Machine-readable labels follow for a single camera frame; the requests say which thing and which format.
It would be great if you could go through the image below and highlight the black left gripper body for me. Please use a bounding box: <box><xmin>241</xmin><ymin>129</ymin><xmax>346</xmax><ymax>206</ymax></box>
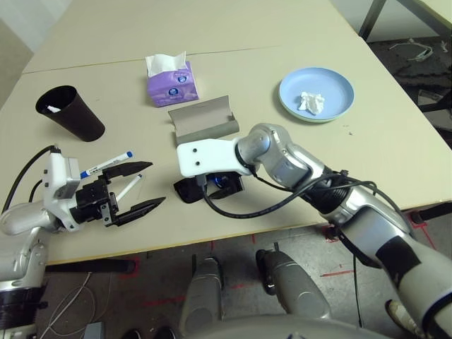
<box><xmin>69</xmin><ymin>177</ymin><xmax>120</xmax><ymax>227</ymax></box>

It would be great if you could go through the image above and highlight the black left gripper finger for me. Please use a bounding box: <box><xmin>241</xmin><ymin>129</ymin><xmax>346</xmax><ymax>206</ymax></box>
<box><xmin>102</xmin><ymin>160</ymin><xmax>154</xmax><ymax>179</ymax></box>
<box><xmin>114</xmin><ymin>196</ymin><xmax>167</xmax><ymax>227</ymax></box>

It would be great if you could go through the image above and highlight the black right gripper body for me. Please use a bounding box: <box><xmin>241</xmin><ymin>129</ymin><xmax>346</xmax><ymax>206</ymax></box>
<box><xmin>207</xmin><ymin>172</ymin><xmax>245</xmax><ymax>194</ymax></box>

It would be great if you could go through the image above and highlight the white marker blue cap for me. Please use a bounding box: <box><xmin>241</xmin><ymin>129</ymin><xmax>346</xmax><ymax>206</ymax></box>
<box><xmin>115</xmin><ymin>173</ymin><xmax>144</xmax><ymax>203</ymax></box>
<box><xmin>80</xmin><ymin>150</ymin><xmax>134</xmax><ymax>177</ymax></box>

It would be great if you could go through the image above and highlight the grey glasses case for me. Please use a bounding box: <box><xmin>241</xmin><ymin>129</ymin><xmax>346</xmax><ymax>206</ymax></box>
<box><xmin>167</xmin><ymin>95</ymin><xmax>242</xmax><ymax>147</ymax></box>

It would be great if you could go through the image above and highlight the blue plate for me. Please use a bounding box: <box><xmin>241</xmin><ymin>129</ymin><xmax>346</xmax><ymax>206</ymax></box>
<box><xmin>278</xmin><ymin>66</ymin><xmax>355</xmax><ymax>121</ymax></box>

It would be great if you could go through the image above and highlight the black table foot bar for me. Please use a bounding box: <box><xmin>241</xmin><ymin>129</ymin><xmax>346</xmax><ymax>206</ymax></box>
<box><xmin>44</xmin><ymin>258</ymin><xmax>134</xmax><ymax>275</ymax></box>

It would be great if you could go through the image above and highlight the black plastic cup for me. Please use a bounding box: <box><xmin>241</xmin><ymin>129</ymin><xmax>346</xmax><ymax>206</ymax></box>
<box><xmin>35</xmin><ymin>84</ymin><xmax>107</xmax><ymax>143</ymax></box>

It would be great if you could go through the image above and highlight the purple tissue pack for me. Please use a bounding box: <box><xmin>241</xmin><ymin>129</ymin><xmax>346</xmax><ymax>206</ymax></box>
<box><xmin>145</xmin><ymin>51</ymin><xmax>200</xmax><ymax>108</ymax></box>

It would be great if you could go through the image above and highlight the grey left robot leg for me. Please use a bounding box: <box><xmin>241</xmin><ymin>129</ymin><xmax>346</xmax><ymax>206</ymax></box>
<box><xmin>178</xmin><ymin>256</ymin><xmax>226</xmax><ymax>333</ymax></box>

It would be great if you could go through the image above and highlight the grey robot leg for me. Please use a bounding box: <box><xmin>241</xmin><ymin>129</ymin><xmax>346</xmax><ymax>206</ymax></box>
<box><xmin>255</xmin><ymin>249</ymin><xmax>331</xmax><ymax>321</ymax></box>
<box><xmin>178</xmin><ymin>256</ymin><xmax>226</xmax><ymax>333</ymax></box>

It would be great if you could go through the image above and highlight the crumpled white tissue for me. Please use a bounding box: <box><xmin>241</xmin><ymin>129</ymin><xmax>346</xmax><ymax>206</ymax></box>
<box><xmin>298</xmin><ymin>90</ymin><xmax>326</xmax><ymax>116</ymax></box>

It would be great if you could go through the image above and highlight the grey right robot leg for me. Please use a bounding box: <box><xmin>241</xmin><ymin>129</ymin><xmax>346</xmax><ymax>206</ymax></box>
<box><xmin>255</xmin><ymin>249</ymin><xmax>331</xmax><ymax>321</ymax></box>

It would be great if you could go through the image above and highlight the grey robot torso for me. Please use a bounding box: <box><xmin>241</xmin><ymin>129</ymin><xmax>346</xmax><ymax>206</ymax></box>
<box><xmin>197</xmin><ymin>315</ymin><xmax>400</xmax><ymax>339</ymax></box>

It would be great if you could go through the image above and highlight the white plastic strip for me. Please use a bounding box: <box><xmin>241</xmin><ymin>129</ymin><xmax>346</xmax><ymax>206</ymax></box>
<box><xmin>388</xmin><ymin>37</ymin><xmax>435</xmax><ymax>64</ymax></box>

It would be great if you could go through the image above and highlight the black framed side table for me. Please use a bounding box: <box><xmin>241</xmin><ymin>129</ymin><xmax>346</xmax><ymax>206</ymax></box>
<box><xmin>358</xmin><ymin>0</ymin><xmax>452</xmax><ymax>43</ymax></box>

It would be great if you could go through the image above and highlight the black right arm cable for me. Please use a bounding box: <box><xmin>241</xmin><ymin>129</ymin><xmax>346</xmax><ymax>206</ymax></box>
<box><xmin>197</xmin><ymin>169</ymin><xmax>417</xmax><ymax>329</ymax></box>

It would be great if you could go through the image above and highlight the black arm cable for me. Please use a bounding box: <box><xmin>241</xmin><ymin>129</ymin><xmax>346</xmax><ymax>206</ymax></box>
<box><xmin>0</xmin><ymin>144</ymin><xmax>60</xmax><ymax>213</ymax></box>
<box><xmin>197</xmin><ymin>169</ymin><xmax>417</xmax><ymax>329</ymax></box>

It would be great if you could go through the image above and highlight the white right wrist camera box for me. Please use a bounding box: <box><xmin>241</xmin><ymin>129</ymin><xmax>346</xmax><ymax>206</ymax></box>
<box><xmin>176</xmin><ymin>138</ymin><xmax>250</xmax><ymax>178</ymax></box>

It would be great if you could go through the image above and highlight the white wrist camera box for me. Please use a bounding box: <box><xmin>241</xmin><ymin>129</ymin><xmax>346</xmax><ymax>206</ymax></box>
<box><xmin>176</xmin><ymin>138</ymin><xmax>250</xmax><ymax>178</ymax></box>
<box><xmin>42</xmin><ymin>148</ymin><xmax>81</xmax><ymax>229</ymax></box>

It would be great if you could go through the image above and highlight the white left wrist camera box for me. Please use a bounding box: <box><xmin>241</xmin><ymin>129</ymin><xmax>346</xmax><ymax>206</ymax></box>
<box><xmin>42</xmin><ymin>148</ymin><xmax>81</xmax><ymax>229</ymax></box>

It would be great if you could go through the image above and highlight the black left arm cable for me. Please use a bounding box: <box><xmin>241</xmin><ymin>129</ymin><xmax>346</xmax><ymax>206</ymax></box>
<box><xmin>0</xmin><ymin>144</ymin><xmax>60</xmax><ymax>213</ymax></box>

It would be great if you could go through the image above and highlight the white floor cable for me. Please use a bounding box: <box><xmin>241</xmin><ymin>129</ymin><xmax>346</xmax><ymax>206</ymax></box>
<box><xmin>47</xmin><ymin>270</ymin><xmax>97</xmax><ymax>339</ymax></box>

